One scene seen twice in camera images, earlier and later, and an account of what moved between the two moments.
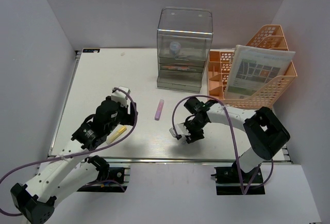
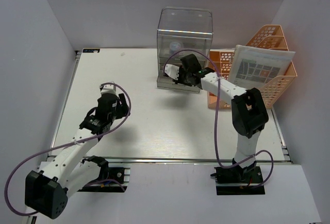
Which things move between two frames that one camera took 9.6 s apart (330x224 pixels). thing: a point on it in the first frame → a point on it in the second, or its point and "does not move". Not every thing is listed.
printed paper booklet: [252, 67] does not move
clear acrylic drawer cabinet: [183, 39] does not move
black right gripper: [193, 137] → [179, 80]
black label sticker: [91, 50] does not move
